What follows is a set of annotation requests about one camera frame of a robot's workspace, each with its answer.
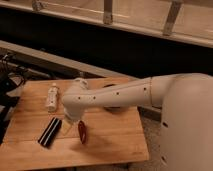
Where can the dried red chili pepper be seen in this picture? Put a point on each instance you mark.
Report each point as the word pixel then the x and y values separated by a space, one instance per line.
pixel 82 130

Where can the metal window frame rail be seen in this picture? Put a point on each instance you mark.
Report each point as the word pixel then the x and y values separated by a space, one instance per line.
pixel 188 21

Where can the black bowl with cloth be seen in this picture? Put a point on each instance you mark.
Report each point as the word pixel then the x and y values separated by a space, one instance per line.
pixel 111 109

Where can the beige wedge gripper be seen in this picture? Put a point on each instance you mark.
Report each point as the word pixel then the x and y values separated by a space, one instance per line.
pixel 66 126

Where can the small white bottle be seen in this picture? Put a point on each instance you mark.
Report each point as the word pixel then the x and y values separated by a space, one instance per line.
pixel 52 98

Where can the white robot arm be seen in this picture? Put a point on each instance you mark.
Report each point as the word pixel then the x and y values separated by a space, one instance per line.
pixel 186 100

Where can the black striped rectangular block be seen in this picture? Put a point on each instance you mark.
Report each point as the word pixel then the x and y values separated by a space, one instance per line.
pixel 49 133

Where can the wooden table board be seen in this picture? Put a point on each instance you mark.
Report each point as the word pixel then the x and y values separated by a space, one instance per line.
pixel 113 137

